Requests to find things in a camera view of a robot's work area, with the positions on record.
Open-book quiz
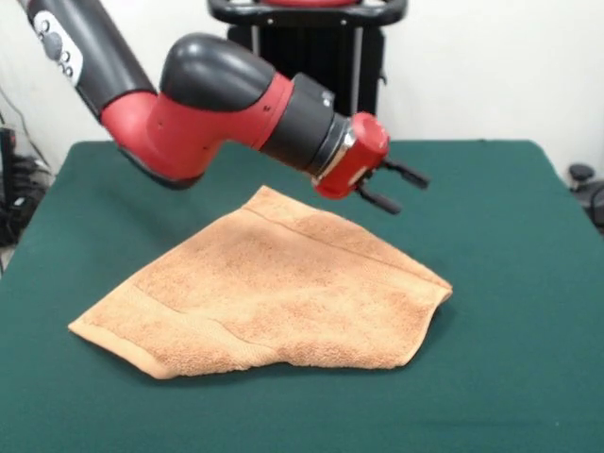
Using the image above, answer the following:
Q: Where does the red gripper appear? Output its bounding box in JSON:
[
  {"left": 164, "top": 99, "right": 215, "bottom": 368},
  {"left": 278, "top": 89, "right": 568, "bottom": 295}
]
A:
[{"left": 312, "top": 110, "right": 431, "bottom": 216}]

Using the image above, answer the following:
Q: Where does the peach terry towel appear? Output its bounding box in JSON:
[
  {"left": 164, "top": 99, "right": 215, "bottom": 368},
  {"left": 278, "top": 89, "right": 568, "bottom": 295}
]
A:
[{"left": 67, "top": 184, "right": 454, "bottom": 380}]

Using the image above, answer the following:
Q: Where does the black office chair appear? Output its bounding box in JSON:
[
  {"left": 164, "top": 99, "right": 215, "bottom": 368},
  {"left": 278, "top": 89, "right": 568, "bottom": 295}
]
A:
[{"left": 567, "top": 162, "right": 604, "bottom": 237}]

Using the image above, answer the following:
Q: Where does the dark green table cloth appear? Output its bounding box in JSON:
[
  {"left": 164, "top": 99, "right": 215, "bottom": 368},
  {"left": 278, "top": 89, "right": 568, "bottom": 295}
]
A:
[{"left": 0, "top": 139, "right": 604, "bottom": 453}]

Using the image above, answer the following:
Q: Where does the black bag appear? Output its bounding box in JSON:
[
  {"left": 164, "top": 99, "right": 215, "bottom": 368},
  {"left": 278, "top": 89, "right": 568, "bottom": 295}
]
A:
[{"left": 0, "top": 192, "right": 37, "bottom": 247}]

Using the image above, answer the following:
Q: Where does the black box with red mark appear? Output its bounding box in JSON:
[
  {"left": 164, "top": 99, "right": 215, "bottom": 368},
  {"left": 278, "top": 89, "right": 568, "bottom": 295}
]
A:
[{"left": 0, "top": 126, "right": 19, "bottom": 209}]

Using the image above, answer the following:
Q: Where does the black robot pedestal with handle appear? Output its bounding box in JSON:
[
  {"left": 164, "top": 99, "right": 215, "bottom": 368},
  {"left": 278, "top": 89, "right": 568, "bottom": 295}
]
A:
[{"left": 206, "top": 0, "right": 407, "bottom": 142}]

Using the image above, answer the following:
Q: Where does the black cable bundle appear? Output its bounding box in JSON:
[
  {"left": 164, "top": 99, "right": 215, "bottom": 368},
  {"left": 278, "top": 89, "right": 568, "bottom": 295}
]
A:
[{"left": 11, "top": 154, "right": 54, "bottom": 191}]

